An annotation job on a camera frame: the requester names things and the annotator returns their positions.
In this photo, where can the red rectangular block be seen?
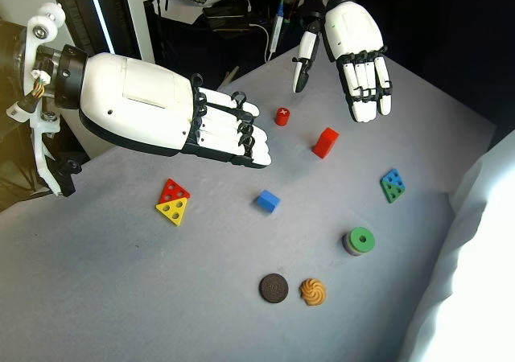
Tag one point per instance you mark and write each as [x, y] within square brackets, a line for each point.
[325, 144]

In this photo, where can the black box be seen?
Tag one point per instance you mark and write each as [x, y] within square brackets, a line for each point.
[225, 14]

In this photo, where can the blue triangle piece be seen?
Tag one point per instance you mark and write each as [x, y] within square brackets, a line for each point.
[391, 174]

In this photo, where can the green triangle block with holes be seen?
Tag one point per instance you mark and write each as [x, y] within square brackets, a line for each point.
[387, 195]

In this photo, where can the grey tablecloth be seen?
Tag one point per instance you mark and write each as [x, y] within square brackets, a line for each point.
[161, 277]

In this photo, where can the red triangle piece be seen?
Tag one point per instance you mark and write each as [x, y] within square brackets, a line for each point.
[166, 196]

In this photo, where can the blue cube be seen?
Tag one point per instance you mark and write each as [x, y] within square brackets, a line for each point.
[267, 200]

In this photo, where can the tan swirl butter cookie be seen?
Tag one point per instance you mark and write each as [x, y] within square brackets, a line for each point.
[313, 292]

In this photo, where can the yellow triangle block with holes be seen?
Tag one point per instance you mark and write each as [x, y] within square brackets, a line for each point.
[169, 212]

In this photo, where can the dark chocolate sandwich cookie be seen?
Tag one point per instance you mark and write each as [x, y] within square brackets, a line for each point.
[273, 288]

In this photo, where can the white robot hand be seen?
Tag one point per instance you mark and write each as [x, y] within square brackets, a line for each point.
[354, 32]
[133, 96]

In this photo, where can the red cylinder with white cross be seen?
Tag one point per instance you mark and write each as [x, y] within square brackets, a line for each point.
[282, 117]

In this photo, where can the light wooden stick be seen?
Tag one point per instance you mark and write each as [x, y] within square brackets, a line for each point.
[228, 78]

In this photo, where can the white curtain sheet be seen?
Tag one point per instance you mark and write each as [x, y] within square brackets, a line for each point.
[475, 277]

